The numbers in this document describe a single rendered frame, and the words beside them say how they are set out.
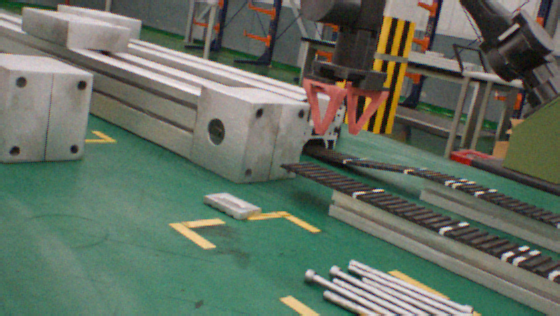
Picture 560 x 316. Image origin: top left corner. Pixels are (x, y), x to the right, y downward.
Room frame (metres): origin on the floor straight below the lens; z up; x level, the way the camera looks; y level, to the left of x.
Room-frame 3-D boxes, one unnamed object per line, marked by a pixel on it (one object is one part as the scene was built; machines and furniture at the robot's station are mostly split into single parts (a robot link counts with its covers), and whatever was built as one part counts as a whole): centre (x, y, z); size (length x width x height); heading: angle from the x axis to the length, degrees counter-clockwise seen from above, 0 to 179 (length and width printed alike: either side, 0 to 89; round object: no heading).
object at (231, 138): (0.74, 0.03, 0.83); 0.12 x 0.09 x 0.10; 139
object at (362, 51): (0.88, -0.07, 0.94); 0.10 x 0.07 x 0.07; 138
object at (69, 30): (1.03, 0.38, 0.87); 0.16 x 0.11 x 0.07; 49
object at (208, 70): (1.17, 0.25, 0.82); 0.80 x 0.10 x 0.09; 49
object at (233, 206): (0.58, 0.04, 0.78); 0.05 x 0.03 x 0.01; 53
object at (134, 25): (1.34, 0.44, 0.87); 0.16 x 0.11 x 0.07; 49
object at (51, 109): (0.65, 0.27, 0.83); 0.11 x 0.10 x 0.10; 139
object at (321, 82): (0.87, -0.06, 0.87); 0.07 x 0.07 x 0.09; 48
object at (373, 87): (0.90, -0.09, 0.87); 0.07 x 0.07 x 0.09; 48
